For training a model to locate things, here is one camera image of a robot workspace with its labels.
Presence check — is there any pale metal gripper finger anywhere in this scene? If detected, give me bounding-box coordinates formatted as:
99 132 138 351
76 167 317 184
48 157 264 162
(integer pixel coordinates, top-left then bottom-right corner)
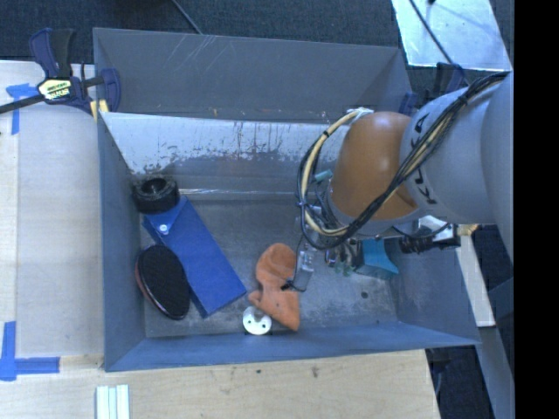
293 243 315 293

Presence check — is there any orange cloth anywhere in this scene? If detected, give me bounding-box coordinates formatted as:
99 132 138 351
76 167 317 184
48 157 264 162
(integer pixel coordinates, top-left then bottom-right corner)
247 242 303 333

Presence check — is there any teal blue block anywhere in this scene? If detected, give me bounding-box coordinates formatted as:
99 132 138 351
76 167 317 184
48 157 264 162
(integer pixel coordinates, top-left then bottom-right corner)
353 237 400 281

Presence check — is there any white round disc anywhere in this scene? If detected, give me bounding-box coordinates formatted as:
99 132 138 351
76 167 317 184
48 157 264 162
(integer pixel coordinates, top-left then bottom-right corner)
242 306 273 337

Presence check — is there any blue flat block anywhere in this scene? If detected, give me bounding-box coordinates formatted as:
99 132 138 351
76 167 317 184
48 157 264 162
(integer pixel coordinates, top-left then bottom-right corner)
141 195 248 319

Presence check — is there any black oval brush red rim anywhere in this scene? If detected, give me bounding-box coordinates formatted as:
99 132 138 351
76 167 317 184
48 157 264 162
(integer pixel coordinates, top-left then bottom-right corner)
135 244 191 321

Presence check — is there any grey metal bin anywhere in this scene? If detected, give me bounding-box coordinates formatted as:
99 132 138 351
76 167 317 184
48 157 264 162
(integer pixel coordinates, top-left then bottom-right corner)
92 27 484 374

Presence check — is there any pale wood board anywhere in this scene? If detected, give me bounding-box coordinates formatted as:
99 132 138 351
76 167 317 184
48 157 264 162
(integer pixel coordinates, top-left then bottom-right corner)
15 102 106 360

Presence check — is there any black cylinder on white bracket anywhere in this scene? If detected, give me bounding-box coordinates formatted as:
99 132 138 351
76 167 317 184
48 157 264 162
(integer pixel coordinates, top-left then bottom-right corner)
397 221 463 255

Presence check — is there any black round ring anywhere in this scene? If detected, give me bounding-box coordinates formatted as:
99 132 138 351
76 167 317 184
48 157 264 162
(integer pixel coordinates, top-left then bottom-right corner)
131 176 181 215

